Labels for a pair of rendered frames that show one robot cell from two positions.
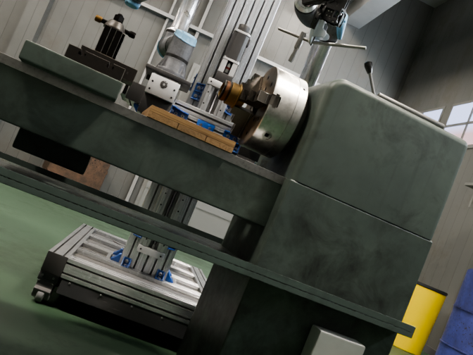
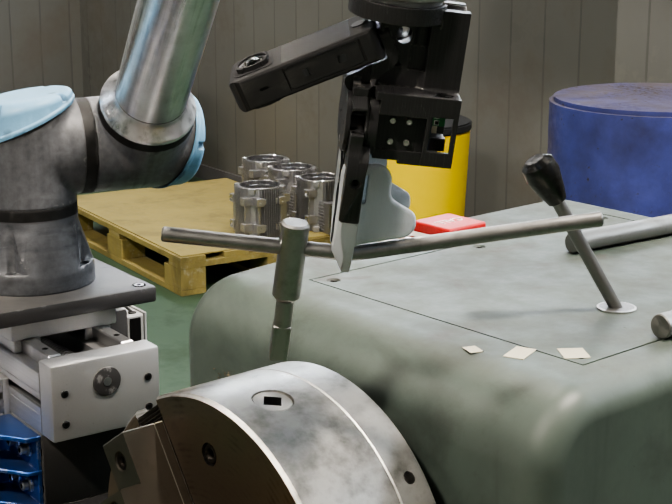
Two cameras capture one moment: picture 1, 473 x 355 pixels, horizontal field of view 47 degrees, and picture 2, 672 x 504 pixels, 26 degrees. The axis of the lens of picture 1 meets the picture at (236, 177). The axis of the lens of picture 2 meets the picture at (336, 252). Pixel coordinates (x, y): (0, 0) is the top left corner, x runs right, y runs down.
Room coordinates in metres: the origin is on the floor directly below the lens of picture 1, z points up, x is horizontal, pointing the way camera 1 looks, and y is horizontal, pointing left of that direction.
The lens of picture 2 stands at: (0.96, 0.42, 1.64)
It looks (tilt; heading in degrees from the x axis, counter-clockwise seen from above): 14 degrees down; 334
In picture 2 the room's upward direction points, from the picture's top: straight up
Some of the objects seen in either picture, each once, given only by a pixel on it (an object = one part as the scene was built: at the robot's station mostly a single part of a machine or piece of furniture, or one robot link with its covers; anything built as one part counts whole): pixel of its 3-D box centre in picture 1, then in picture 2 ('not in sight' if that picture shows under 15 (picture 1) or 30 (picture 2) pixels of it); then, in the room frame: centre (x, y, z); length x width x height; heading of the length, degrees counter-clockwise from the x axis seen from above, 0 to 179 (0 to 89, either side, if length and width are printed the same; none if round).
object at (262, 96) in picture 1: (258, 98); not in sight; (1.88, 0.03, 1.09); 0.12 x 0.11 x 0.05; 15
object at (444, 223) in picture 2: not in sight; (448, 229); (2.32, -0.39, 1.26); 0.06 x 0.06 x 0.02; 15
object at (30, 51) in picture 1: (74, 81); not in sight; (1.85, 0.64, 0.89); 0.53 x 0.30 x 0.06; 15
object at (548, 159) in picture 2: (368, 67); (543, 179); (2.01, -0.30, 1.38); 0.04 x 0.03 x 0.05; 105
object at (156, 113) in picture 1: (184, 131); not in sight; (1.92, 0.24, 0.88); 0.36 x 0.30 x 0.04; 15
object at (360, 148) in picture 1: (354, 158); (553, 457); (2.11, -0.40, 1.06); 0.59 x 0.48 x 0.39; 105
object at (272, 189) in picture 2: not in sight; (206, 206); (7.03, -1.91, 0.20); 1.39 x 0.99 x 0.39; 9
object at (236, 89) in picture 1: (232, 94); not in sight; (1.95, 0.13, 1.08); 0.09 x 0.09 x 0.09; 15
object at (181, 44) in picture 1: (181, 45); not in sight; (2.59, 0.49, 1.33); 0.13 x 0.12 x 0.14; 30
